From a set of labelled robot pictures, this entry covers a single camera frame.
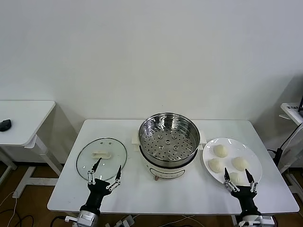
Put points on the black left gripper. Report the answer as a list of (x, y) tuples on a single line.
[(98, 189)]

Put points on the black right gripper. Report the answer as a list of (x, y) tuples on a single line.
[(245, 196)]

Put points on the white steamed baozi bun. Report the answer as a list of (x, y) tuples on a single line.
[(215, 165), (239, 163), (220, 150), (236, 178)]

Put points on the round glass pot lid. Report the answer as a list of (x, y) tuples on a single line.
[(106, 146)]

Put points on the perforated steel steamer basket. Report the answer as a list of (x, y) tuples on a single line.
[(187, 151)]

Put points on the round white plate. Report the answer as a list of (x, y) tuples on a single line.
[(220, 182)]

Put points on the white power strip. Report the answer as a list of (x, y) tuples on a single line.
[(129, 221)]

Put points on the white electric cooker pot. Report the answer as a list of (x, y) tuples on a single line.
[(165, 172)]

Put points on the white table with label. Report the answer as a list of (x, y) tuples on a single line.
[(296, 118)]

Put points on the printed white paper label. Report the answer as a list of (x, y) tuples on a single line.
[(292, 107)]

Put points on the black screen device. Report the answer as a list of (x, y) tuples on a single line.
[(301, 104)]

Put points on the white side table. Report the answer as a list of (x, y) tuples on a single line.
[(23, 118)]

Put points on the black computer mouse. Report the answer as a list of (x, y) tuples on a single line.
[(5, 124)]

